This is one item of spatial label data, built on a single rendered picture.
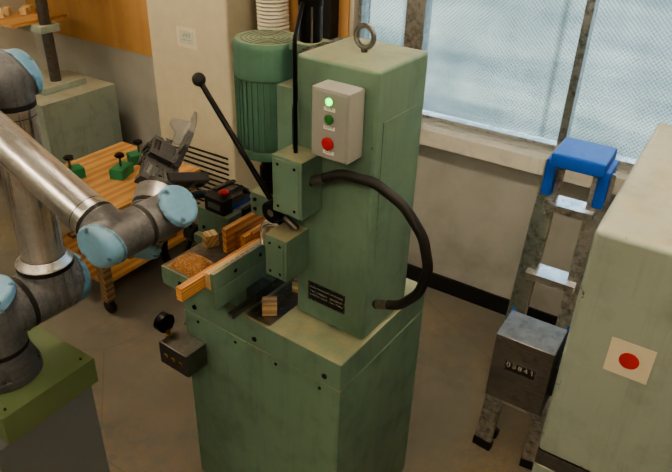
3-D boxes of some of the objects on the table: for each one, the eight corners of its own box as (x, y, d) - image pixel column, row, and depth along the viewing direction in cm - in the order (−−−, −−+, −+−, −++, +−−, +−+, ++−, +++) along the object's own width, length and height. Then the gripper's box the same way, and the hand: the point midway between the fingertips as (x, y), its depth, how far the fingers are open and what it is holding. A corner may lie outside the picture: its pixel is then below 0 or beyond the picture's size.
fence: (341, 205, 214) (342, 190, 211) (345, 207, 213) (346, 192, 210) (210, 290, 171) (209, 273, 168) (215, 292, 170) (213, 275, 167)
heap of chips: (189, 252, 187) (188, 244, 185) (221, 267, 180) (220, 259, 179) (166, 265, 180) (165, 257, 179) (198, 281, 174) (197, 272, 173)
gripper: (155, 162, 140) (176, 93, 151) (119, 196, 154) (140, 131, 164) (190, 179, 145) (208, 111, 155) (152, 210, 158) (170, 146, 169)
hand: (183, 126), depth 161 cm, fingers open, 14 cm apart
